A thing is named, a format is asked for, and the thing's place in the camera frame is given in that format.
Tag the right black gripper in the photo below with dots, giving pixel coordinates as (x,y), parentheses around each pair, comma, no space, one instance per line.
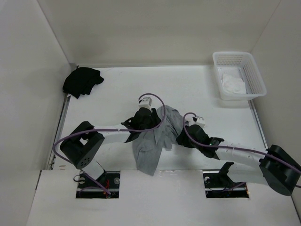
(182,140)

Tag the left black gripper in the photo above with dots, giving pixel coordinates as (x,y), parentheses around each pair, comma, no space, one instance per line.
(155,120)

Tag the grey tank top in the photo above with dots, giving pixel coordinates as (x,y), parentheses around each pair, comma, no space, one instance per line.
(148,146)

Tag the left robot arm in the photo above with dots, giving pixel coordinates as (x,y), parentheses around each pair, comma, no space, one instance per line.
(80,150)

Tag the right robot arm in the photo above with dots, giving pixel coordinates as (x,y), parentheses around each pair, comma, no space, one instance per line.
(272,167)

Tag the white tank top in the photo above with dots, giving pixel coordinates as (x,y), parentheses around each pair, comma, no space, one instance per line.
(233,85)

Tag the folded black tank tops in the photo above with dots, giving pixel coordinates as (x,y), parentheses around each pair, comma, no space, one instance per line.
(81,81)

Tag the white plastic basket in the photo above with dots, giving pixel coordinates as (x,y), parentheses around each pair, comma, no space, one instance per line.
(241,65)

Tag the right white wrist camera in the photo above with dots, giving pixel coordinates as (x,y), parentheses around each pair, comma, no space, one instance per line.
(197,120)

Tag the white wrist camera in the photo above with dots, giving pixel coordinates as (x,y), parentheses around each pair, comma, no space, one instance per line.
(197,120)
(145,102)

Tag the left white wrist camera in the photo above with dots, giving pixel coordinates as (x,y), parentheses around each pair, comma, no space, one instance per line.
(145,102)

